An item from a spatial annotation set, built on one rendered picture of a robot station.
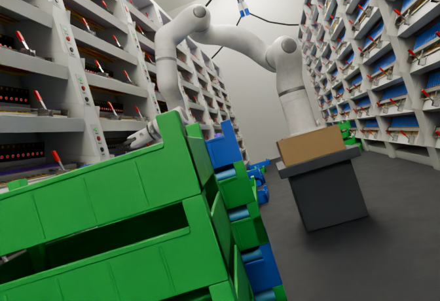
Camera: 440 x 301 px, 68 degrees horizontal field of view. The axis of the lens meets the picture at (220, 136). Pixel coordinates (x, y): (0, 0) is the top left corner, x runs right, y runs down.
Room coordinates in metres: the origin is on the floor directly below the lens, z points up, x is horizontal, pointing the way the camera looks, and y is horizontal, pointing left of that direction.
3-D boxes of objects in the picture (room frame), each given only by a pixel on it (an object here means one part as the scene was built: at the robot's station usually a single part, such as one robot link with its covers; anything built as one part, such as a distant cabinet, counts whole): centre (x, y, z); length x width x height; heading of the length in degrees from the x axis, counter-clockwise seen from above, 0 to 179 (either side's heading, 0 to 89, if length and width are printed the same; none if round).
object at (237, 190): (0.71, 0.12, 0.36); 0.30 x 0.20 x 0.08; 88
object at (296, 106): (1.44, -0.36, 0.47); 0.19 x 0.19 x 0.18
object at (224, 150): (0.71, 0.12, 0.44); 0.30 x 0.20 x 0.08; 88
